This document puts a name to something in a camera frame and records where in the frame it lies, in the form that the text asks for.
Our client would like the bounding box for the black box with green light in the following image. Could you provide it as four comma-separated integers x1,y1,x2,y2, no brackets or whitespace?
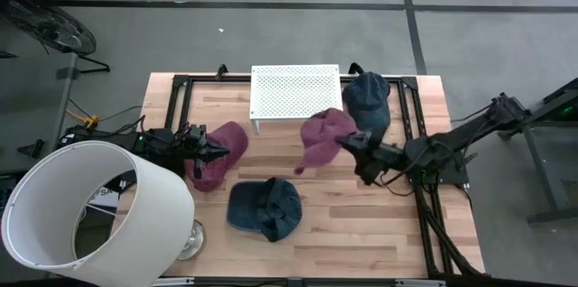
548,99,578,122

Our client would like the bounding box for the white lamp shade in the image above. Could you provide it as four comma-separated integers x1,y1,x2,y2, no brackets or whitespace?
0,140,207,287

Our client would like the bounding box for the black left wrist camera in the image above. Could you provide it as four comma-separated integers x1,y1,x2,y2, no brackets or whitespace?
188,123,208,143

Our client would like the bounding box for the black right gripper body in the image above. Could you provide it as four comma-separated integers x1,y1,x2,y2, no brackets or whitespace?
355,143,406,187

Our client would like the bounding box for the white perforated metal rack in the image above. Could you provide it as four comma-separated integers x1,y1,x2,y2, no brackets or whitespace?
249,64,343,134

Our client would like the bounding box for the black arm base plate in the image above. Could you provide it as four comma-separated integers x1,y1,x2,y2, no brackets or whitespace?
408,149,471,188

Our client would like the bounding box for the grey metal bracket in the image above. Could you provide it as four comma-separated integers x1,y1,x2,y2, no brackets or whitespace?
395,279,447,287
152,276,195,287

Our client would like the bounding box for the yellow cable plug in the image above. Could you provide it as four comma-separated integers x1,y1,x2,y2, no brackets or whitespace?
66,108,100,131

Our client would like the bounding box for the black floor fan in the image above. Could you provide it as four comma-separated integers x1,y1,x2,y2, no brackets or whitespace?
0,0,112,75

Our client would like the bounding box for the maroon baseball cap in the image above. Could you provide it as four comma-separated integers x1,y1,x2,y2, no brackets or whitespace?
183,120,249,193
294,106,360,176

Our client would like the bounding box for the navy denim baseball cap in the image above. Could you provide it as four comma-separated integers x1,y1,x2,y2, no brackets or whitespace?
226,176,303,244
341,70,392,137

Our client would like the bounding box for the black aluminium table frame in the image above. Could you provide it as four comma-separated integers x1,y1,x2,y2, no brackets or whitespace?
163,73,487,279

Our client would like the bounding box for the white printed label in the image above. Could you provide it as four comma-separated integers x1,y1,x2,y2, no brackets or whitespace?
88,186,122,209

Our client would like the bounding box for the grey metal stand pole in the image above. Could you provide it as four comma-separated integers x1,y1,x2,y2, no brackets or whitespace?
17,51,82,160

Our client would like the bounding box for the dark metal table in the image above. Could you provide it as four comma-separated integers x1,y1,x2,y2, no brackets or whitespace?
496,77,578,225

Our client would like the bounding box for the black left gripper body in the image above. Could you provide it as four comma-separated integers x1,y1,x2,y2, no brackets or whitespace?
182,123,209,180

